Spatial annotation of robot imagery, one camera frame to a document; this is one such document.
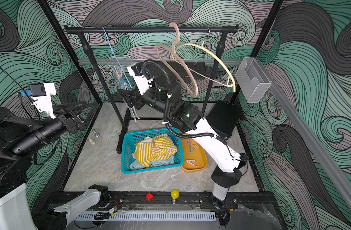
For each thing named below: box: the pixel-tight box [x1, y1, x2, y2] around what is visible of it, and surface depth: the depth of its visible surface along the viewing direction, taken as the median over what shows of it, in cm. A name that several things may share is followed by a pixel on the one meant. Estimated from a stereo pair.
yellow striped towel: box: [131, 134, 178, 168], surface depth 83 cm
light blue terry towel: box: [129, 155, 175, 171], surface depth 83 cm
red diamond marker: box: [145, 192, 154, 202], surface depth 74 cm
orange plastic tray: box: [181, 138, 208, 172], surface depth 91 cm
